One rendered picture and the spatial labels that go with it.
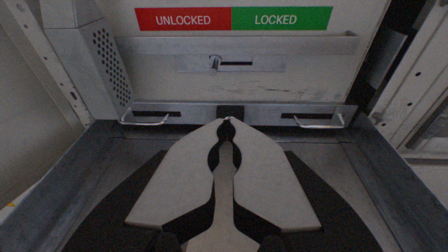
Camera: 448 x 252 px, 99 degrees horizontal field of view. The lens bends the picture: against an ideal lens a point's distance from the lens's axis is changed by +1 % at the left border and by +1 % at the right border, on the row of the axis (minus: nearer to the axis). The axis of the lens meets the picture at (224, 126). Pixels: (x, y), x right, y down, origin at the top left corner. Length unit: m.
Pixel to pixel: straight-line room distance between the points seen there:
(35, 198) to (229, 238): 0.28
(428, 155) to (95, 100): 0.70
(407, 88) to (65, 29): 0.53
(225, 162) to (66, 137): 0.36
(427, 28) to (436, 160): 0.34
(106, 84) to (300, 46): 0.31
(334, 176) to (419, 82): 0.22
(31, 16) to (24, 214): 0.29
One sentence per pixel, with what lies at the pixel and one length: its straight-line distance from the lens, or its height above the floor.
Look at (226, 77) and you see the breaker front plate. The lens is 0.40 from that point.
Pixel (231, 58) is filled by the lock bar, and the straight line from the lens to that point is 0.39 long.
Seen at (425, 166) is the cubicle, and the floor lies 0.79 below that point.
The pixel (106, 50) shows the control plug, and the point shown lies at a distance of 0.35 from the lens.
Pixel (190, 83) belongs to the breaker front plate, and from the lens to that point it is 0.41.
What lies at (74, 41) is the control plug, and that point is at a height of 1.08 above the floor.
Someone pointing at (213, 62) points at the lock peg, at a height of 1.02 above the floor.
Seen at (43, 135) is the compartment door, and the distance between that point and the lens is 0.53.
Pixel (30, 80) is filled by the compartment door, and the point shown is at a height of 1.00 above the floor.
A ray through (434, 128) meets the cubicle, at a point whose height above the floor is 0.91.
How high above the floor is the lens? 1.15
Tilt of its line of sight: 40 degrees down
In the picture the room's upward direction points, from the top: 1 degrees counter-clockwise
